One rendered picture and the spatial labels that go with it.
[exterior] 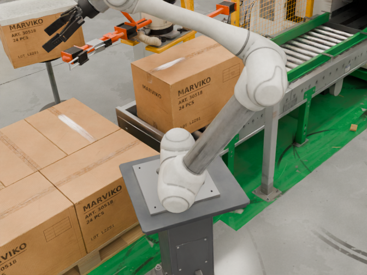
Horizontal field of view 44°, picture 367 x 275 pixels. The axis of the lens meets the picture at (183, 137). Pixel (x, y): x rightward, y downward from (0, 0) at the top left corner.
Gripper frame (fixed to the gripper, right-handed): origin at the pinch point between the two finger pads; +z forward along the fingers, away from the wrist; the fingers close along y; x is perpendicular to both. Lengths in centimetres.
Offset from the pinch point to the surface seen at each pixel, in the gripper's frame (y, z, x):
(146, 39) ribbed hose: 68, -15, -52
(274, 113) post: 61, -47, -136
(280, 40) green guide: 178, -83, -172
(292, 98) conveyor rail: 99, -62, -167
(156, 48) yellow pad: 68, -16, -59
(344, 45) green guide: 152, -122, -195
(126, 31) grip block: 66, -10, -41
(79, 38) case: 203, 50, -75
